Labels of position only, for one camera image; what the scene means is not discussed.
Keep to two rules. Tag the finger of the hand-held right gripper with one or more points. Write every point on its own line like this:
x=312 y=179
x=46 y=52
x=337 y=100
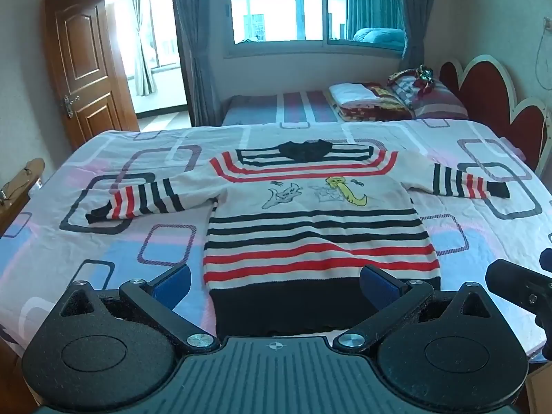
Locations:
x=547 y=258
x=517 y=287

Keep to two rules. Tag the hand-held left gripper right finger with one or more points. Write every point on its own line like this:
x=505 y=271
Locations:
x=379 y=285

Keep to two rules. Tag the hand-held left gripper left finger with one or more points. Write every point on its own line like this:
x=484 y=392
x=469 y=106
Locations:
x=171 y=288

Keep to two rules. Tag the striped knit sweater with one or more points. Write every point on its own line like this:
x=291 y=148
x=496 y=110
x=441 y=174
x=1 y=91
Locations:
x=310 y=233

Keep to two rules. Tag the patterned white bedsheet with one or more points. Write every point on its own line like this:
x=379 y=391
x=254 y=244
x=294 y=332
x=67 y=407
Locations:
x=129 y=241

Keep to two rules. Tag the red and white headboard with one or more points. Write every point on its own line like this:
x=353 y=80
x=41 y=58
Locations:
x=496 y=95

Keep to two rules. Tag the folded blankets stack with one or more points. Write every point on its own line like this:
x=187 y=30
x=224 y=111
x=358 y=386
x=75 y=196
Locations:
x=379 y=110

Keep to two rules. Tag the wooden furniture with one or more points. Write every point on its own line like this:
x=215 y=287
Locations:
x=17 y=185

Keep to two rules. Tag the plaid pillow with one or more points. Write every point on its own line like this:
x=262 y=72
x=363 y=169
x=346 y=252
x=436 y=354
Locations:
x=435 y=101

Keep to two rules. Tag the folded white blanket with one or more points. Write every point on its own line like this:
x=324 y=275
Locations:
x=351 y=92

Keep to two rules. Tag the colourful crumpled cloth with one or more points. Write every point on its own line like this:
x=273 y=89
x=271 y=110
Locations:
x=416 y=75

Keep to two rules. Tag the wooden door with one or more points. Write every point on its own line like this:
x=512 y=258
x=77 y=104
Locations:
x=86 y=73

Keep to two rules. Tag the grey curtain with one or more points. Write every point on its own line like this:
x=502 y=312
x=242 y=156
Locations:
x=416 y=13
x=194 y=51

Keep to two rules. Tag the white sheer curtain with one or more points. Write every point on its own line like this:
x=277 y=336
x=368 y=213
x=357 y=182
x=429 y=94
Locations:
x=140 y=43

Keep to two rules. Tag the blue quilt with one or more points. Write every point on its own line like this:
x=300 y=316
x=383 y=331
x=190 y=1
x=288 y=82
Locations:
x=379 y=36

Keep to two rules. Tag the teal curtain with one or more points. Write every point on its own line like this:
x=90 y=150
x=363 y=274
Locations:
x=371 y=0

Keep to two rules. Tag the bedroom window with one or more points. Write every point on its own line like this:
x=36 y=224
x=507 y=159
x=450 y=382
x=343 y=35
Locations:
x=280 y=8

